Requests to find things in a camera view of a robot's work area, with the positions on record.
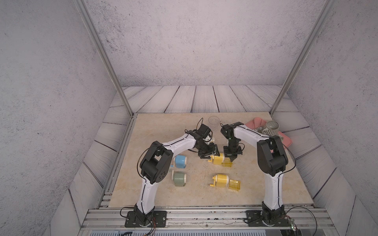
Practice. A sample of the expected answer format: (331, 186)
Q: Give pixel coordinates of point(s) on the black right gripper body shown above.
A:
(232, 150)

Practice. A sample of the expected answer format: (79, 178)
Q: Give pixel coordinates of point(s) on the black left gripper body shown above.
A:
(206, 150)

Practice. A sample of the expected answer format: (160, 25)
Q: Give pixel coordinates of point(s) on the yellow transparent tray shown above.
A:
(234, 185)
(226, 162)

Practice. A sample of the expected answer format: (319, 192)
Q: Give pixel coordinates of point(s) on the yellow sharpener row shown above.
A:
(220, 180)
(217, 159)

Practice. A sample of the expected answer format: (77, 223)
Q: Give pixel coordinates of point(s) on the blue pencil sharpener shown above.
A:
(180, 162)

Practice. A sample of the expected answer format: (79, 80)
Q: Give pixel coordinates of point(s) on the green pencil sharpener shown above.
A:
(179, 178)

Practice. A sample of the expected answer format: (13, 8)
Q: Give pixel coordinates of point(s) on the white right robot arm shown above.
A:
(272, 160)

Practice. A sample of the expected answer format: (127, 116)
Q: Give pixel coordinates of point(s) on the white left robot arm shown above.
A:
(154, 166)

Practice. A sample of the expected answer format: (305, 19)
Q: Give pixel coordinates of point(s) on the yellow sharpener bottom row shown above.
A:
(220, 180)

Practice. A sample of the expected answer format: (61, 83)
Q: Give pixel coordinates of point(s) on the yellow transparent tray bottom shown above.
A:
(234, 185)

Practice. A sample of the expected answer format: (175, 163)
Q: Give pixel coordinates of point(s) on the pink serving tray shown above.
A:
(258, 125)

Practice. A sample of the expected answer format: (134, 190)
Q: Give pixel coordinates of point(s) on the clear plastic cup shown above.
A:
(214, 121)

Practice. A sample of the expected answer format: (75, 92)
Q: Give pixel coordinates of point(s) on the striped ceramic mug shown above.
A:
(271, 128)

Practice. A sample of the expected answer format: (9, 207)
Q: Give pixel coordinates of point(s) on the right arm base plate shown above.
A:
(259, 218)

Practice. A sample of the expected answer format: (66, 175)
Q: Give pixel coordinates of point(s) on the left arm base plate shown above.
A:
(136, 219)

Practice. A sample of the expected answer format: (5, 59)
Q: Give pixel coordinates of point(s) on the aluminium front rail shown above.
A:
(316, 220)

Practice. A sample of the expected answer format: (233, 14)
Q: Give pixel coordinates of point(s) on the left aluminium frame post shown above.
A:
(81, 6)

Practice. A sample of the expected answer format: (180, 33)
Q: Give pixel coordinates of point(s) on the aluminium frame post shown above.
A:
(315, 31)
(81, 6)

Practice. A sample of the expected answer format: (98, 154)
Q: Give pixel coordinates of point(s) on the right aluminium frame post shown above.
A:
(315, 31)

